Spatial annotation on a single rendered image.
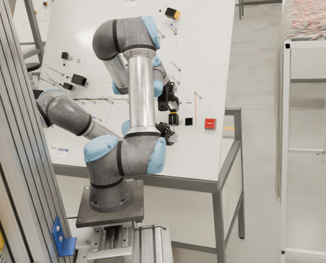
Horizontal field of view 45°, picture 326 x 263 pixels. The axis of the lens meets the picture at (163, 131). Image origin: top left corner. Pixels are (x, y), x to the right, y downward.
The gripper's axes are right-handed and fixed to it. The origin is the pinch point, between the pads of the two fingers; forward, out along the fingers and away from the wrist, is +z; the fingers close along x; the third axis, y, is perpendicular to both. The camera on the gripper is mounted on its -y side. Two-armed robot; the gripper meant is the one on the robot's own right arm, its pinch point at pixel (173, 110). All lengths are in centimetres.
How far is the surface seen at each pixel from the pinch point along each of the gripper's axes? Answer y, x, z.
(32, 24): 56, 93, -26
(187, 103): 7.6, -5.4, 4.2
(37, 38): 52, 93, -18
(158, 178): -27.7, 10.5, 20.8
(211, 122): -4.6, -18.7, 6.0
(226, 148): 8, -17, 50
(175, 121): -6.5, -1.9, 0.8
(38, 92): 11, 79, -13
